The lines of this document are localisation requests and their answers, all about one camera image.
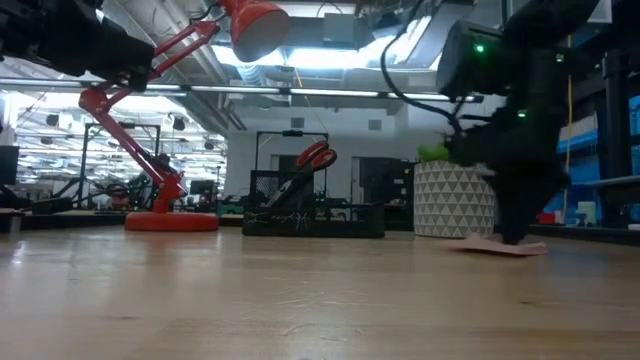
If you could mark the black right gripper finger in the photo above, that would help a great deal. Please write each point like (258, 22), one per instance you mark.
(531, 212)
(511, 220)

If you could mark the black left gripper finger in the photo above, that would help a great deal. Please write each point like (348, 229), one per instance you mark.
(137, 80)

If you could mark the pink sticky note pad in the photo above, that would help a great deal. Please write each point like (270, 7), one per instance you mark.
(480, 245)

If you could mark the red and black scissors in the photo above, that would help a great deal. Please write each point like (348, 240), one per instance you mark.
(295, 177)

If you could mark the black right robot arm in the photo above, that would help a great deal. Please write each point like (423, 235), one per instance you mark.
(540, 75)

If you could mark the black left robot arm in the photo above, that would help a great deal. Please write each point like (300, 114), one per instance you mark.
(50, 35)

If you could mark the black mesh desk organizer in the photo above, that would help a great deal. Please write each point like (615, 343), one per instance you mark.
(350, 222)

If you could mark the small red box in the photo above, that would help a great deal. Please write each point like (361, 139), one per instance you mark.
(546, 218)

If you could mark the potted succulent, patterned white pot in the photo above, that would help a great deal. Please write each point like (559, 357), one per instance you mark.
(450, 200)

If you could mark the black background cabinet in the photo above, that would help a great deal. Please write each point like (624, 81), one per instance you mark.
(385, 180)

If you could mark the red desk lamp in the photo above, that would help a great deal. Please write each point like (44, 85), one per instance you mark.
(172, 221)

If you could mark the black background monitor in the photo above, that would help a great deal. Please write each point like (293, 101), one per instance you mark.
(9, 165)

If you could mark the long ceiling light bar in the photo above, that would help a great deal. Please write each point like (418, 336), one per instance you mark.
(325, 93)

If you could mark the black background rack frame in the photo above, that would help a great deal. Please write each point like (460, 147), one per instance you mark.
(292, 133)

